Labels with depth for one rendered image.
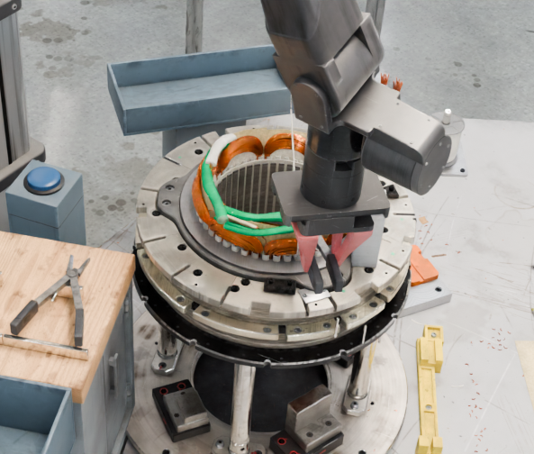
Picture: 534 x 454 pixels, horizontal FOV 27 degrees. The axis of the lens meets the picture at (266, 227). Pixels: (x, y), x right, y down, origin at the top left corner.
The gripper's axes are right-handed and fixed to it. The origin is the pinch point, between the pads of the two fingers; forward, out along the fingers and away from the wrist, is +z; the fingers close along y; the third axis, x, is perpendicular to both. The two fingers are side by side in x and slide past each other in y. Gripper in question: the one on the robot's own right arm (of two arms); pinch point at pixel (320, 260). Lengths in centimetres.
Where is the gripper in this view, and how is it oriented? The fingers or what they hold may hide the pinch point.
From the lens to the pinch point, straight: 112.4
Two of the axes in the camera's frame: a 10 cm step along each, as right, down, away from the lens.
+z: -0.7, 7.5, 6.6
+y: 9.7, -0.9, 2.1
